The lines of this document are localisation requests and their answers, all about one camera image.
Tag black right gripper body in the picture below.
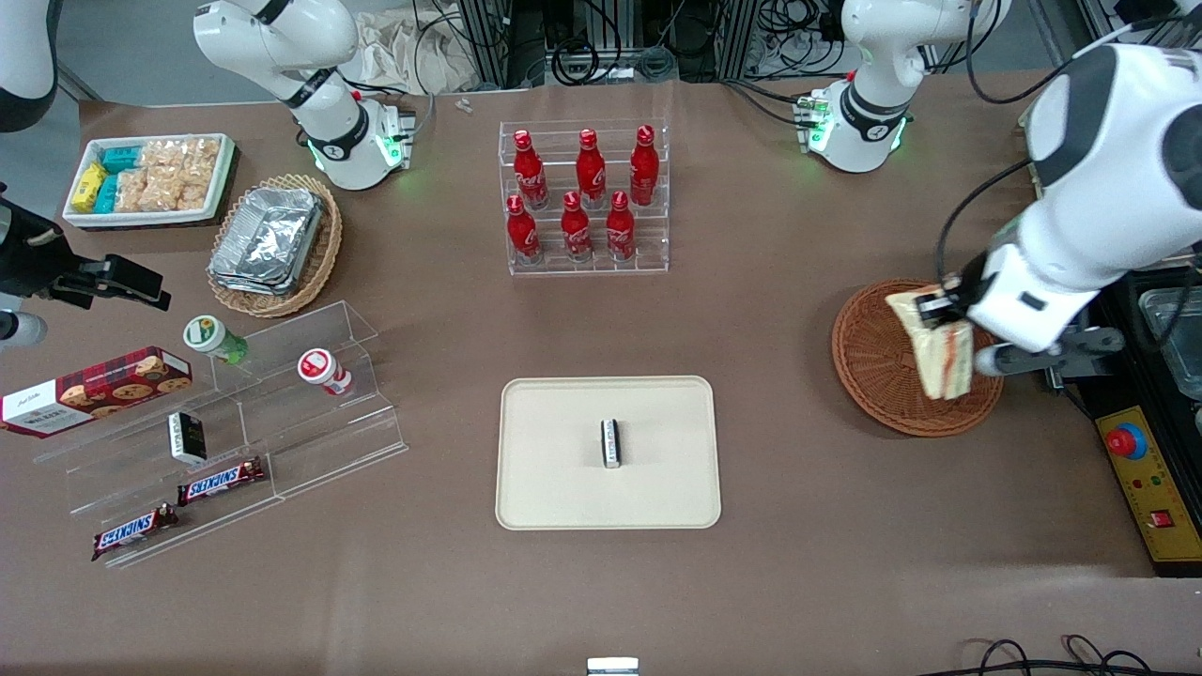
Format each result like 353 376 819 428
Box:
0 195 76 303

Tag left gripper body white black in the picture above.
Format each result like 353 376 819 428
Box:
953 244 1102 354

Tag triangular sandwich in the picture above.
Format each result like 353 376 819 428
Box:
885 287 975 402

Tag round brown wicker basket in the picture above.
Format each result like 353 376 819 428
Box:
831 279 1005 438

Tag metal steel tray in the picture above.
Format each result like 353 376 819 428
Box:
1138 285 1202 402

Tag oval light wicker basket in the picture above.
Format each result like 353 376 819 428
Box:
207 174 344 319

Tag beige rectangular tray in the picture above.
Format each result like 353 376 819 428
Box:
495 376 723 531

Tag yellow snack packet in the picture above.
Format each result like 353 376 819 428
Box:
72 162 108 213

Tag clear bag rice crackers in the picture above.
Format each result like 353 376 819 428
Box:
139 137 223 177
115 167 215 214

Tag red plaid cookie box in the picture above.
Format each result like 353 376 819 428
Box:
0 346 194 439

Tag black equipment box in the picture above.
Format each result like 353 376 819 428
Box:
1040 270 1202 419

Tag white plastic snack bin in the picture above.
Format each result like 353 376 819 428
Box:
62 132 237 231

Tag stacked aluminium foil trays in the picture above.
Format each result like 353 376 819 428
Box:
208 186 325 298

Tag Snickers chocolate bar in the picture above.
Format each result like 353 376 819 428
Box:
177 456 268 508
90 503 180 562

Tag yellow black control box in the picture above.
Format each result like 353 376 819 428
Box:
1093 404 1202 576

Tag clear acrylic stepped shelf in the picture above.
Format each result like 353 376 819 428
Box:
33 300 410 570

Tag clear acrylic bottle rack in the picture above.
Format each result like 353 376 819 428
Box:
498 117 671 277

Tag red cola bottle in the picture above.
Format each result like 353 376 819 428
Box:
512 130 549 210
605 191 638 263
505 194 544 265
628 125 661 208
574 129 608 210
560 192 593 263

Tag crumpled beige cloth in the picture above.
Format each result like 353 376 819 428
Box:
352 8 482 97

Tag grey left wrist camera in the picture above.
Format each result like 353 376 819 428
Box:
974 326 1125 379

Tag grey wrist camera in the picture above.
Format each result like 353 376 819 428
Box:
0 310 48 350
974 326 1125 379

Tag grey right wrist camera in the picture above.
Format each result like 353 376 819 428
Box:
0 310 48 350

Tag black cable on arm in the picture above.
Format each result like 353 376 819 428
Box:
935 0 1128 294

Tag black floor cables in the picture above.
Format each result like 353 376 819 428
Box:
916 635 1202 676

